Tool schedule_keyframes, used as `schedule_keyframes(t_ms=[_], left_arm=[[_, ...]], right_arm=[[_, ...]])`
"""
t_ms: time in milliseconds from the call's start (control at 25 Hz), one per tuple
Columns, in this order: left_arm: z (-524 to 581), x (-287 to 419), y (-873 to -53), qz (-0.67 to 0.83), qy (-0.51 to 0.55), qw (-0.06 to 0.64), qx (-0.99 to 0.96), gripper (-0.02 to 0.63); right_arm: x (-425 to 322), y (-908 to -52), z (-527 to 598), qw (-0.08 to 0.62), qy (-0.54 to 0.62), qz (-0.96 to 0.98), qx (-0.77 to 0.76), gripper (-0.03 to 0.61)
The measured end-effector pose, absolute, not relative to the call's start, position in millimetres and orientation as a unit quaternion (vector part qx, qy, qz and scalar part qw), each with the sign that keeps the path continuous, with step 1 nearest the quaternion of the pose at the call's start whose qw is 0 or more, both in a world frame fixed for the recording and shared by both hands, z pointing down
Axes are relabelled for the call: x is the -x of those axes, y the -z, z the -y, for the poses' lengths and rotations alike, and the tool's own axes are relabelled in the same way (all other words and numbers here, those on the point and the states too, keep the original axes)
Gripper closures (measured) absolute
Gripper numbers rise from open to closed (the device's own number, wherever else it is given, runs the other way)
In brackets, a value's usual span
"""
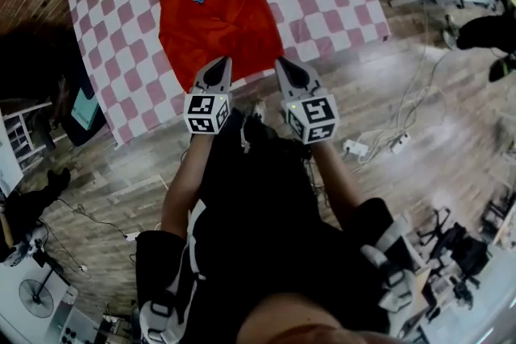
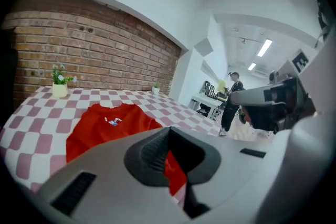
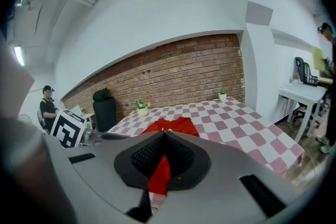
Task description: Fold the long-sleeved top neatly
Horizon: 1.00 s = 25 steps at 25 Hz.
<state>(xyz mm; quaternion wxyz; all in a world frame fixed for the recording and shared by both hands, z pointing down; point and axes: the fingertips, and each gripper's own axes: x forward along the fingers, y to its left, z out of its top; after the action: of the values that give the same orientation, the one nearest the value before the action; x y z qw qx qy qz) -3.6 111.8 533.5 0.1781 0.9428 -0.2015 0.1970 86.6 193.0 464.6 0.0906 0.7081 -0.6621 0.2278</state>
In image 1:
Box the white floor cable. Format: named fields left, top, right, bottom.
left=362, top=39, right=448, bottom=164

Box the white side desk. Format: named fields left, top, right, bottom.
left=0, top=100, right=56, bottom=190

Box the red sweatshirt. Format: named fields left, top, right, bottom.
left=158, top=0, right=286, bottom=93

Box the teal flat box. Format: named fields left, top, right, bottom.
left=71, top=86, right=101, bottom=126

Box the person's right shoulder strap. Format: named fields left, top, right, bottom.
left=360, top=221, right=420, bottom=313

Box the black swivel chair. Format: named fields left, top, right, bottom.
left=418, top=209, right=491, bottom=289

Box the black office chair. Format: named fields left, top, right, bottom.
left=0, top=23, right=110, bottom=148

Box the person's black clothing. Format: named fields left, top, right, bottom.
left=135, top=108, right=404, bottom=344

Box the person's right forearm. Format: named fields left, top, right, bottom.
left=310, top=140, right=363, bottom=233

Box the person's left shoulder strap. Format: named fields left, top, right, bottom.
left=139, top=201, right=209, bottom=343

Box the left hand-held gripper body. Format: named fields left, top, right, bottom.
left=183, top=90, right=233, bottom=137

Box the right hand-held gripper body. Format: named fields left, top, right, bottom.
left=281, top=88, right=339, bottom=145

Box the pink white checkered tablecloth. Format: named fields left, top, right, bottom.
left=67, top=0, right=391, bottom=147

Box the standing fan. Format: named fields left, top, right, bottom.
left=18, top=277, right=56, bottom=320

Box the person's shoulder strap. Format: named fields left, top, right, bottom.
left=360, top=221, right=420, bottom=313
left=139, top=201, right=209, bottom=343

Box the person's left forearm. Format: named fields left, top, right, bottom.
left=160, top=132, right=215, bottom=237

